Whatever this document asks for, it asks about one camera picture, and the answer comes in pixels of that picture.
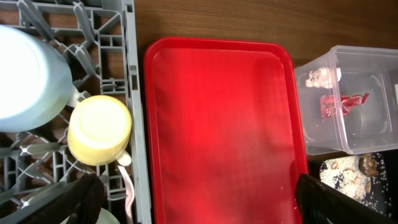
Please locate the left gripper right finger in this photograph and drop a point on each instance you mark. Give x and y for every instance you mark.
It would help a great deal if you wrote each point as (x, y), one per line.
(319, 203)

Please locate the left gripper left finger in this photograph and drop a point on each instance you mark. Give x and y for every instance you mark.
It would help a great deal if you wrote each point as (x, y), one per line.
(80, 203)

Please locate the white plastic fork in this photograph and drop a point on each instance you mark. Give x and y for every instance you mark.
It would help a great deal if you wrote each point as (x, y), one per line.
(130, 194)

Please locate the yellow plastic cup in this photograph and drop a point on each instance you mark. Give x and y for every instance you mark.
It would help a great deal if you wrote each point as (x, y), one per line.
(99, 129)

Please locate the red snack wrapper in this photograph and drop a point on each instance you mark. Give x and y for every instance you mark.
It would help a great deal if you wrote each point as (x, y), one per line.
(348, 103)

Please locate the white tissue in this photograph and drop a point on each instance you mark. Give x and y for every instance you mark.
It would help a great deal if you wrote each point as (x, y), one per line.
(320, 78)

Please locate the light blue bowl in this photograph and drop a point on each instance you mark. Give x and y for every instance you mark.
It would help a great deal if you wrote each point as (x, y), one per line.
(36, 81)

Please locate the grey dishwasher rack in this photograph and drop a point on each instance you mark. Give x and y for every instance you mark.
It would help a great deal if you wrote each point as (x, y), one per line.
(98, 39)

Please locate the black tray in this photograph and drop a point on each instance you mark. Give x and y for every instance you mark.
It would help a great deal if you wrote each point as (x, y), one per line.
(390, 160)

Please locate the spilled rice and food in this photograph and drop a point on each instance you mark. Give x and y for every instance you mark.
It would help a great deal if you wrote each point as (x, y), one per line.
(362, 178)

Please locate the clear plastic bin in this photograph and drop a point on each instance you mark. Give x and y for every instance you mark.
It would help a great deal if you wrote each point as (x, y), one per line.
(371, 127)

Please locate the red plastic tray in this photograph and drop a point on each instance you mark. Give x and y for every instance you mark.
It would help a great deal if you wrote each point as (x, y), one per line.
(225, 134)

